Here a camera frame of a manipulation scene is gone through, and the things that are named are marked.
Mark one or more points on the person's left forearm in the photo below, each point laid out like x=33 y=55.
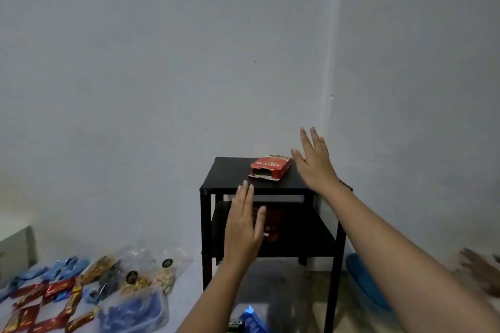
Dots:
x=211 y=301

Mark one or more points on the blue plastic basin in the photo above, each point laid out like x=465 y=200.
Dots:
x=363 y=278

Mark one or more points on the pile of red candy bars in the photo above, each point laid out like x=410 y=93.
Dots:
x=54 y=288

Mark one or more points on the blue snack bag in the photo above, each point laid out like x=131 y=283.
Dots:
x=252 y=323

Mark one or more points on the bag of beige nuts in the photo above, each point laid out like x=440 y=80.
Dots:
x=134 y=286

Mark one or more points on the group of light blue packets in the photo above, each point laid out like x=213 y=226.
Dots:
x=62 y=268

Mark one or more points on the person's left hand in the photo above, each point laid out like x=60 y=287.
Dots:
x=240 y=235

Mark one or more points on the white perforated box lid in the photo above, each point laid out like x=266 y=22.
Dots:
x=11 y=227

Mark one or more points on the black side table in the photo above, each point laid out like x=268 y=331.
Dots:
x=230 y=172

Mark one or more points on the clear plastic tub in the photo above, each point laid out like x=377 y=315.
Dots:
x=163 y=305

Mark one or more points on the bag of pastel candies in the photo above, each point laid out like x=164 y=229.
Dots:
x=164 y=278

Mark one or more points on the grey marble-look board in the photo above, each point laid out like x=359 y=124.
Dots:
x=187 y=299

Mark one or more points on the person's right hand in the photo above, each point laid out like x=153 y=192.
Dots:
x=316 y=169

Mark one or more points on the bag of black-white cookies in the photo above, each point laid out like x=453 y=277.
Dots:
x=109 y=282

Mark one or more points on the white storage box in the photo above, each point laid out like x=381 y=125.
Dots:
x=17 y=258

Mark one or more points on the person's right forearm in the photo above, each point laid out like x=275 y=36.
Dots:
x=390 y=262

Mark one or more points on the red cardboard snack box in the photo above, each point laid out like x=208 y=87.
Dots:
x=269 y=167

